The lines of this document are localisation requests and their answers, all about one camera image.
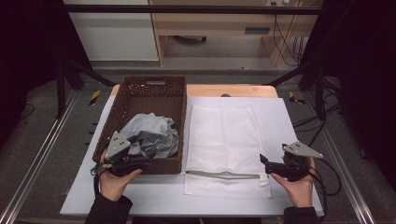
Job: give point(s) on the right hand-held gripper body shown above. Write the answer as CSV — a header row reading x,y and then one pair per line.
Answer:
x,y
295,165

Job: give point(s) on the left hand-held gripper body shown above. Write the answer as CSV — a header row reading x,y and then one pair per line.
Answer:
x,y
116,146

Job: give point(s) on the grey garment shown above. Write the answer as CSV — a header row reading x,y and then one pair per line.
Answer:
x,y
152,130

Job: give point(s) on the white mesh laundry bag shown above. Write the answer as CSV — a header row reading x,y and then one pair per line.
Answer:
x,y
224,140

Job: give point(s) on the brown wicker basket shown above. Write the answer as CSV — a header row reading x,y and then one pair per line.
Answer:
x,y
149,99

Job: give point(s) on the person's right hand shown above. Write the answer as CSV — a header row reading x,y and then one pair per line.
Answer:
x,y
297,191

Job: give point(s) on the person's left hand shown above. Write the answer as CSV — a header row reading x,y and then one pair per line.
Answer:
x,y
113,185

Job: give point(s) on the white table cover board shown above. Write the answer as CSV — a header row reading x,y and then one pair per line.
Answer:
x,y
277,124

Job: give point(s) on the yellow black tape mark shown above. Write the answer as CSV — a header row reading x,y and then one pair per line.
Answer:
x,y
294,98

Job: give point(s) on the black metal stand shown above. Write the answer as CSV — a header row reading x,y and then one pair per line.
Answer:
x,y
62,84
317,84

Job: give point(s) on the white cabinet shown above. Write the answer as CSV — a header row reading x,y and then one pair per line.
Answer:
x,y
115,34

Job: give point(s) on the light wooden desk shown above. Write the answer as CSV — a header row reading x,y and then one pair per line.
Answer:
x,y
211,23

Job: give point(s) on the aluminium floor rail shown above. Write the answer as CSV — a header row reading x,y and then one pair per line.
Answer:
x,y
34,158
342,161

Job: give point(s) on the black horizontal frame bar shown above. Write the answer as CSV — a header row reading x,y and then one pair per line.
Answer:
x,y
186,9

